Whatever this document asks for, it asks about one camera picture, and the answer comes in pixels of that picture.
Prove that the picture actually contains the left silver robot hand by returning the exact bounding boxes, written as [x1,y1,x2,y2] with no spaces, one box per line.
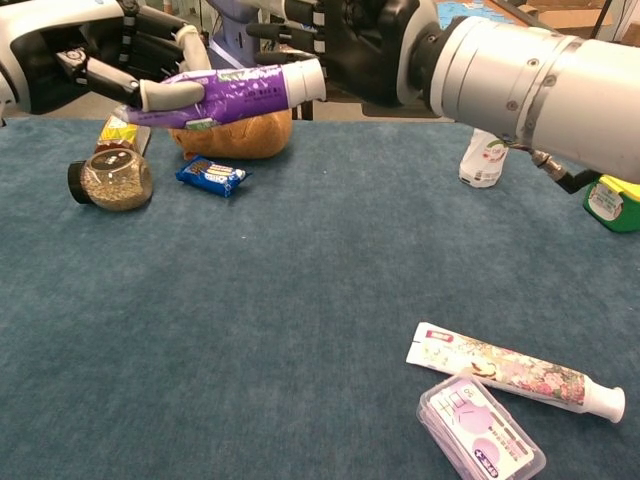
[0,0,214,119]

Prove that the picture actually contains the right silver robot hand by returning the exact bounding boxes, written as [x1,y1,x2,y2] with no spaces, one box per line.
[247,0,444,107]

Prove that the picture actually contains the purple white tube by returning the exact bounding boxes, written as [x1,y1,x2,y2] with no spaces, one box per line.
[115,60,327,129]

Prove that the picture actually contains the white drink bottle yellow cap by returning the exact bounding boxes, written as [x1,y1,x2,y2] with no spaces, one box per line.
[458,128,510,190]

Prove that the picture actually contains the floral white tube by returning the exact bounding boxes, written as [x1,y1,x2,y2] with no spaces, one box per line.
[404,321,627,425]

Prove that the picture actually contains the tea bottle with yellow label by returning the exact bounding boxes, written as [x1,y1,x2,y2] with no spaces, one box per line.
[93,113,151,156]

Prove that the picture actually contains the blue machine base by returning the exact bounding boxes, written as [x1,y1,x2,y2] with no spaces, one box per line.
[207,0,261,69]

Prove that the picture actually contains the glass seed jar black lid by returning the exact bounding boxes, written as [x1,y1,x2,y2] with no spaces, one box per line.
[67,149,154,210]

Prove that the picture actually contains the brown capybara plush toy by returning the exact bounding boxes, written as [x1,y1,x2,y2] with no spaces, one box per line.
[168,109,294,160]

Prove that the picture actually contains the blue cookie pack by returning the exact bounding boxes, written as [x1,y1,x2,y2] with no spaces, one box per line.
[174,154,253,199]

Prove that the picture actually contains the blue carpet table mat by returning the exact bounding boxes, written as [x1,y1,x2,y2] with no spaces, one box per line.
[0,117,640,480]

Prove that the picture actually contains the yellow and green lidded box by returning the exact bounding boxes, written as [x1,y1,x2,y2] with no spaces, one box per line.
[582,174,640,234]

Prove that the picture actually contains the clear case with purple label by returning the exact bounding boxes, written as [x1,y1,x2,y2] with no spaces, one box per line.
[416,375,547,480]

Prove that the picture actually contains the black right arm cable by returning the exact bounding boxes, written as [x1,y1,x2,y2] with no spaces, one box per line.
[530,148,601,195]

